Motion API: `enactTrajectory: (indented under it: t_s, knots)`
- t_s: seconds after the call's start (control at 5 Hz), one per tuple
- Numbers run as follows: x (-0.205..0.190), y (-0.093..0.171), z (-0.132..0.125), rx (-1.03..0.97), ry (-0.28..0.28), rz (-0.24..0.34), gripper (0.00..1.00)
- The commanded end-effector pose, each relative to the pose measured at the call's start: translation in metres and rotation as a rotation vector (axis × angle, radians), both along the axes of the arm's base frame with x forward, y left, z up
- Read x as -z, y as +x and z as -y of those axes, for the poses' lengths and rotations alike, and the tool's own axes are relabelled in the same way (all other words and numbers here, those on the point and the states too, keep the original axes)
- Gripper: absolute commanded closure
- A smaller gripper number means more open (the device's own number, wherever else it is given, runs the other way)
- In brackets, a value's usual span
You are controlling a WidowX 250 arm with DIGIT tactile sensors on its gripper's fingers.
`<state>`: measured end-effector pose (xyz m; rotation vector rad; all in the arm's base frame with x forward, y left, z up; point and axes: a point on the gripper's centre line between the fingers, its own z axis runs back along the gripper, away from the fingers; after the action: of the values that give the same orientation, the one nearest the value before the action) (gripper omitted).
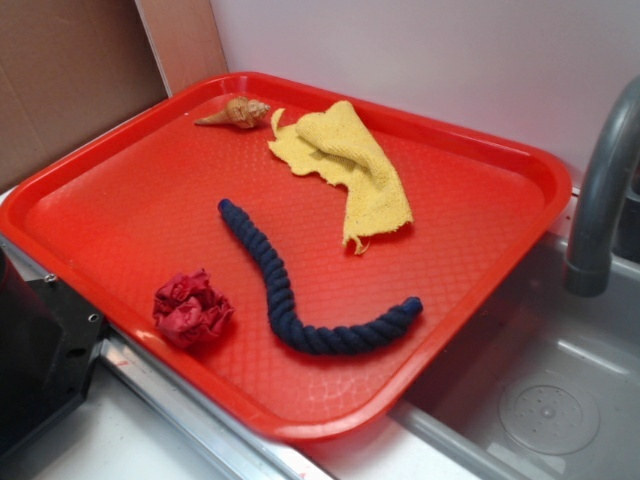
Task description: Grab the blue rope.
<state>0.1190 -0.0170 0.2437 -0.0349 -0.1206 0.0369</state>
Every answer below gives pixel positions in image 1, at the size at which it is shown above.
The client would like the grey faucet spout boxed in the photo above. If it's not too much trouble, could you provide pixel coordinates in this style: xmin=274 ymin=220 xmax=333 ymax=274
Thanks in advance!
xmin=563 ymin=78 xmax=639 ymax=297

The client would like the tan spiral seashell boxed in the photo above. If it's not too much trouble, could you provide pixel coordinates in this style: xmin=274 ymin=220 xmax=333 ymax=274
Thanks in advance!
xmin=194 ymin=96 xmax=271 ymax=129

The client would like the dark blue twisted rope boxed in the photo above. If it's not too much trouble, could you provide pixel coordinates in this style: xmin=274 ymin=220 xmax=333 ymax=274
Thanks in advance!
xmin=217 ymin=198 xmax=425 ymax=357

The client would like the brown cardboard panel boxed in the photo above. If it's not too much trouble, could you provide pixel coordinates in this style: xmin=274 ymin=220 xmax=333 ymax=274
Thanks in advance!
xmin=1 ymin=1 xmax=227 ymax=191

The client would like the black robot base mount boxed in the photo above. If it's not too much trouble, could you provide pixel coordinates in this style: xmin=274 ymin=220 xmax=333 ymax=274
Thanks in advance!
xmin=1 ymin=254 xmax=106 ymax=459

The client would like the yellow terry cloth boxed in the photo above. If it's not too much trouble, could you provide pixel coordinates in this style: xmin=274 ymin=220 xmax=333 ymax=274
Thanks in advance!
xmin=268 ymin=100 xmax=414 ymax=255

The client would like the grey plastic sink basin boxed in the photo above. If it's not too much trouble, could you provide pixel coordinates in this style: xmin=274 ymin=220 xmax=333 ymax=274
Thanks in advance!
xmin=393 ymin=236 xmax=639 ymax=479

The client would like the red fabric scrunchie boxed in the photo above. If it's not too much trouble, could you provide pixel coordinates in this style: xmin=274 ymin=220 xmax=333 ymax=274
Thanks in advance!
xmin=152 ymin=269 xmax=235 ymax=348

